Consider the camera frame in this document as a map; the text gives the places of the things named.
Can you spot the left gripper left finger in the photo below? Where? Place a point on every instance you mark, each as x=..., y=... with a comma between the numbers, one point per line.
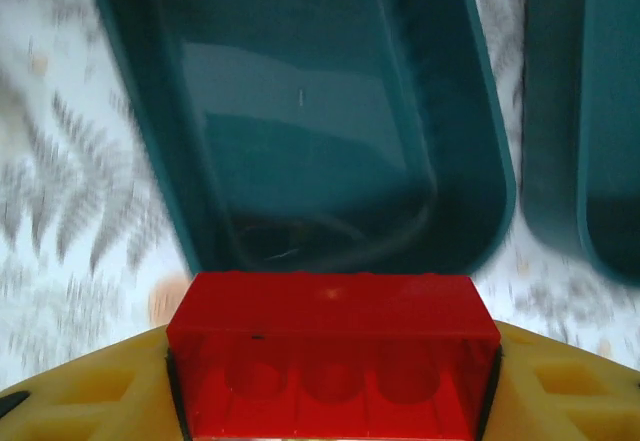
x=90, y=401

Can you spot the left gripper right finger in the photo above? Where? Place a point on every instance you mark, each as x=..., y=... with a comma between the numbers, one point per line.
x=565, y=396

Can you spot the long red lego brick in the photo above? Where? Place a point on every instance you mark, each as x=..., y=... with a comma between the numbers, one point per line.
x=330, y=311

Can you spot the floral patterned table cover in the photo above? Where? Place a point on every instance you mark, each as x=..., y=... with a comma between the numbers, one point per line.
x=50, y=161

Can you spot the teal plastic container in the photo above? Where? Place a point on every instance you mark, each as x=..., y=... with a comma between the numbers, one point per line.
x=300, y=111
x=560, y=111

